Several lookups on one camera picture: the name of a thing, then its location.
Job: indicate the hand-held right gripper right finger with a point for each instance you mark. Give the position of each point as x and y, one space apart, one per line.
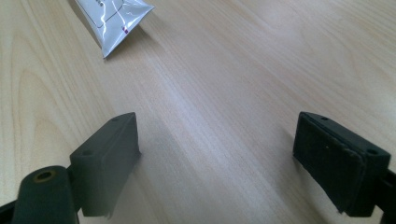
339 165

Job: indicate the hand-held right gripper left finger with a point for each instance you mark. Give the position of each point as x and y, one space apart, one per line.
102 168

